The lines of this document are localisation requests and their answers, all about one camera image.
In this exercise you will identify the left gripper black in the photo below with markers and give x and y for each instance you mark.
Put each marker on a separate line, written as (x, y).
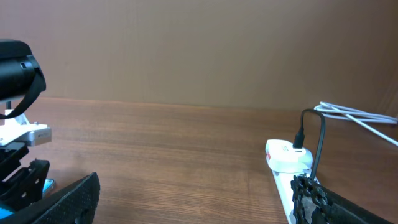
(21, 186)

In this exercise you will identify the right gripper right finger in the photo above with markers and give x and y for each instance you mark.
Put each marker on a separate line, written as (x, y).
(314, 203)

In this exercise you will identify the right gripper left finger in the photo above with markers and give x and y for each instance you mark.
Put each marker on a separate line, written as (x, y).
(76, 203)

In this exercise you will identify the teal Galaxy smartphone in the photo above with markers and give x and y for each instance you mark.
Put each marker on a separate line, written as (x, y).
(48, 186)

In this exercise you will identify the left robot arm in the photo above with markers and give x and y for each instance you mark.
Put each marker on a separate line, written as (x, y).
(22, 81)

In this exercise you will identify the white USB charger adapter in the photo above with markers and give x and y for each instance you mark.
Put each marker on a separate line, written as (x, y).
(282, 157)

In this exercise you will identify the white power strip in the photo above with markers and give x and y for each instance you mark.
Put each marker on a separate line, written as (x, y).
(282, 181)

